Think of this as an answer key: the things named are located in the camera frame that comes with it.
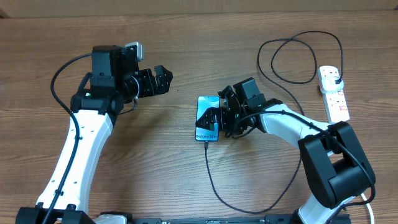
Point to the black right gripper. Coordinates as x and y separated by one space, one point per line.
222 114

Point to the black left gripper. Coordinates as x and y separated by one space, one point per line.
162 84

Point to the blue samsung galaxy phone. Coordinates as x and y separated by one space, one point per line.
205 102

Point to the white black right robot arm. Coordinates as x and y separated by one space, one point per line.
337 170

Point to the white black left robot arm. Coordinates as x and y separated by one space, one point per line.
115 80

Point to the white charger plug adapter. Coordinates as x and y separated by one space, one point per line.
331 85

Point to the white power strip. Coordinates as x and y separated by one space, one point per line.
335 103

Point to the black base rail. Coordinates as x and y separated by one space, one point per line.
214 220

